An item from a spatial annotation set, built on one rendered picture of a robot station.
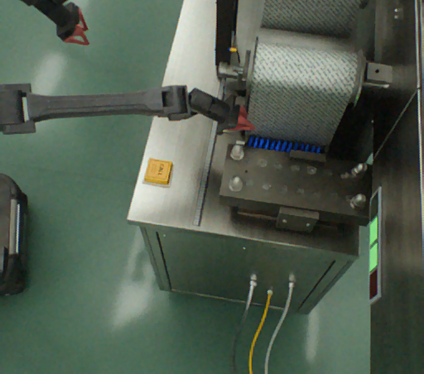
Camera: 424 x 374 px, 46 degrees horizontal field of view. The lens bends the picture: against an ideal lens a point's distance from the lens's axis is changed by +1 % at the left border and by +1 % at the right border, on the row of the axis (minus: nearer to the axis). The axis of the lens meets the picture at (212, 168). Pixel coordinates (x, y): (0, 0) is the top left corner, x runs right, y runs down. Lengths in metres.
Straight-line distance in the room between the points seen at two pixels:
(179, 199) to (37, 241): 1.16
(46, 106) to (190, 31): 0.77
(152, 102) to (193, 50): 0.55
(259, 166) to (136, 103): 0.38
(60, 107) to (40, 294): 1.35
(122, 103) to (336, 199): 0.60
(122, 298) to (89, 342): 0.22
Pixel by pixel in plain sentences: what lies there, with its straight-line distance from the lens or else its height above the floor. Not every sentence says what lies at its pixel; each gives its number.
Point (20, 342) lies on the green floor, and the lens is 2.38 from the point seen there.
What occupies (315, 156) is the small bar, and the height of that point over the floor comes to 1.05.
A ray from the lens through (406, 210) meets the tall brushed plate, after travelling 1.00.
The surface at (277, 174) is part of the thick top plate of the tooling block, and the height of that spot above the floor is 1.03.
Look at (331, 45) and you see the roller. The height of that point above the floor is 1.23.
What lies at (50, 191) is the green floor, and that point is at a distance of 2.57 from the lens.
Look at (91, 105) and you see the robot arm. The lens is 1.20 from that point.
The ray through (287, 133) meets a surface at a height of 1.07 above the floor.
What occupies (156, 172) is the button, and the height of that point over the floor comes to 0.92.
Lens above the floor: 2.22
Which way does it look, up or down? 62 degrees down
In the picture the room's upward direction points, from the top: 1 degrees clockwise
